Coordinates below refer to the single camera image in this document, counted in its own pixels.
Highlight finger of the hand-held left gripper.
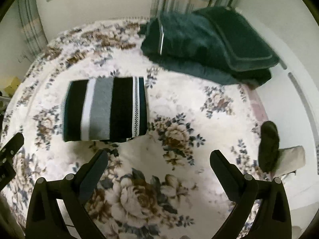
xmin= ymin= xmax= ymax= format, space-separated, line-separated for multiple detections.
xmin=0 ymin=132 xmax=25 ymax=166

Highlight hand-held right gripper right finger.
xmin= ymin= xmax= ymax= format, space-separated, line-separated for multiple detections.
xmin=210 ymin=149 xmax=292 ymax=239

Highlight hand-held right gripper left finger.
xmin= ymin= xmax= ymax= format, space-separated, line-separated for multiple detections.
xmin=25 ymin=149 xmax=109 ymax=239

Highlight dark striped knit sweater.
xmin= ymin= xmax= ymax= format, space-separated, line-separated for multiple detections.
xmin=62 ymin=76 xmax=148 ymax=143

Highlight dark sock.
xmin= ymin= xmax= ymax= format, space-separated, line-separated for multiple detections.
xmin=257 ymin=120 xmax=280 ymax=174

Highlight yellow cloth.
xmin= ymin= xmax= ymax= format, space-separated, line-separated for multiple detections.
xmin=4 ymin=77 xmax=21 ymax=96

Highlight beige cloth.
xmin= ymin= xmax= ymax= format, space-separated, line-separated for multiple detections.
xmin=274 ymin=145 xmax=306 ymax=175

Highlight white floral blanket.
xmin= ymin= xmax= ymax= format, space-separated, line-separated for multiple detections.
xmin=0 ymin=17 xmax=287 ymax=239

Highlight dark green folded blanket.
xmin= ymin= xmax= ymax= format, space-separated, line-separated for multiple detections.
xmin=138 ymin=6 xmax=280 ymax=90

